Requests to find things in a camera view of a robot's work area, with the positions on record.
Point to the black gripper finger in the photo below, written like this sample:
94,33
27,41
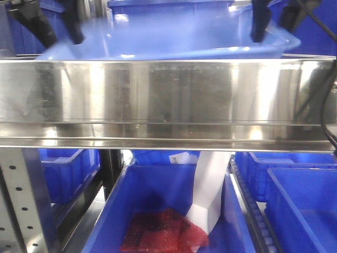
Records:
71,20
30,15
261,16
291,17

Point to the blue plastic tray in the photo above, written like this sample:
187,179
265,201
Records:
187,36

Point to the blue bin upper shelf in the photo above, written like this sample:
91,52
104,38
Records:
168,10

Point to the blue bin right rear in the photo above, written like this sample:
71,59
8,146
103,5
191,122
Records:
253,166

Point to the blue bin lower left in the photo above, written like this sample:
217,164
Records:
66,170

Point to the blue bin with red bag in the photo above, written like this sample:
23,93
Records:
155,188

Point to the blue bin lower right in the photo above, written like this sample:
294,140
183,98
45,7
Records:
301,208

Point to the red bubble wrap bag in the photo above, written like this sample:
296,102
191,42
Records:
163,231

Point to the stainless steel shelf rail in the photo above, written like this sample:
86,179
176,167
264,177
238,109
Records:
238,105

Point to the perforated metal shelf post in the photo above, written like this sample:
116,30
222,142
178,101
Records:
26,184

